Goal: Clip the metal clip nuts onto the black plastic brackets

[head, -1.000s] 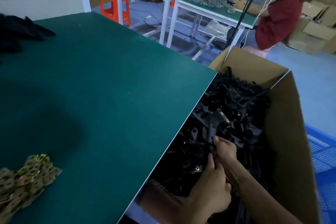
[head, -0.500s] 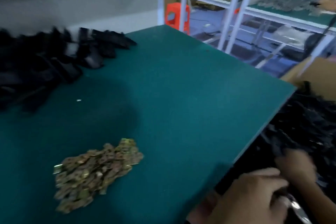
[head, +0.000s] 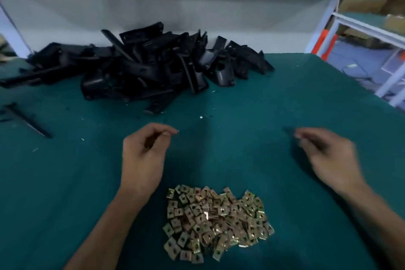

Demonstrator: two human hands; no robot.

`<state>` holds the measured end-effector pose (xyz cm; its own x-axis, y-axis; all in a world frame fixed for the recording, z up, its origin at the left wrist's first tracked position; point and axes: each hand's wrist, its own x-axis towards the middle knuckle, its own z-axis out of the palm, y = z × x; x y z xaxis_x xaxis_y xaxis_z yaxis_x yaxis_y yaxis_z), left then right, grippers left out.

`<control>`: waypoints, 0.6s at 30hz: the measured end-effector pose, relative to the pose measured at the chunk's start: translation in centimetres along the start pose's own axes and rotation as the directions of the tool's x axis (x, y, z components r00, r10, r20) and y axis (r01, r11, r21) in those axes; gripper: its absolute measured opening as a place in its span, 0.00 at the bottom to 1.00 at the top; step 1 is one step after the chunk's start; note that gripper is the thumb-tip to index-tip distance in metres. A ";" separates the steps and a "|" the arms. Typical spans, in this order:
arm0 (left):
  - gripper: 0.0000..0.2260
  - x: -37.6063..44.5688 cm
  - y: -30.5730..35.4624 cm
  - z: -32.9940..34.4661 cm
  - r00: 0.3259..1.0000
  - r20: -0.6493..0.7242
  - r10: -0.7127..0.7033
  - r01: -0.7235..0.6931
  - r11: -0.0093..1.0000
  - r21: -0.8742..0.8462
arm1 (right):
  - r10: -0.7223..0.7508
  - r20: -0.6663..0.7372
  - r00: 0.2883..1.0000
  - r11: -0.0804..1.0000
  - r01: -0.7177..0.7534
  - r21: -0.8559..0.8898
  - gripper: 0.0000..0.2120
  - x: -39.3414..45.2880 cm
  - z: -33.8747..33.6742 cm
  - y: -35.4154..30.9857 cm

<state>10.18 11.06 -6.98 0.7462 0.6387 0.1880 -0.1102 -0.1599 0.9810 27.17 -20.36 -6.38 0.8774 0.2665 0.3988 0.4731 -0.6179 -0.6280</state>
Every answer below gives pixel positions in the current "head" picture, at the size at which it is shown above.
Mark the brown cardboard box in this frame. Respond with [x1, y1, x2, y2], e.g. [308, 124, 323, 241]
[383, 15, 405, 35]

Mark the person's left forearm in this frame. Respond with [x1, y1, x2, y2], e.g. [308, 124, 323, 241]
[63, 191, 153, 270]

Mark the white metal rack frame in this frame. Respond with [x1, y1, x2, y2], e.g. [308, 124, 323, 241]
[305, 0, 405, 108]

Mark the green table cloth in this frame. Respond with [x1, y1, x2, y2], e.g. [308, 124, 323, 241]
[0, 51, 405, 270]

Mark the person's right hand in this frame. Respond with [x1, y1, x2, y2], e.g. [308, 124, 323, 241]
[294, 127, 369, 197]

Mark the pile of black plastic brackets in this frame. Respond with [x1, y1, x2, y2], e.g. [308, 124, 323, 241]
[0, 22, 276, 114]

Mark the thin black plastic strip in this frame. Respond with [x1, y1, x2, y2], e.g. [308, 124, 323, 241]
[0, 102, 51, 139]

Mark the person's right forearm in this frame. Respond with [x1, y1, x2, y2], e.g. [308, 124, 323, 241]
[345, 181, 405, 270]

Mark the person's left hand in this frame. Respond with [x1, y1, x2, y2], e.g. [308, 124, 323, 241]
[119, 122, 180, 207]

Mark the pile of brass clip nuts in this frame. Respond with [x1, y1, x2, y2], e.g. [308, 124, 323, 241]
[162, 184, 276, 262]

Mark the white metal post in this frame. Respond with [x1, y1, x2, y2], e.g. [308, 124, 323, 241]
[0, 4, 32, 59]

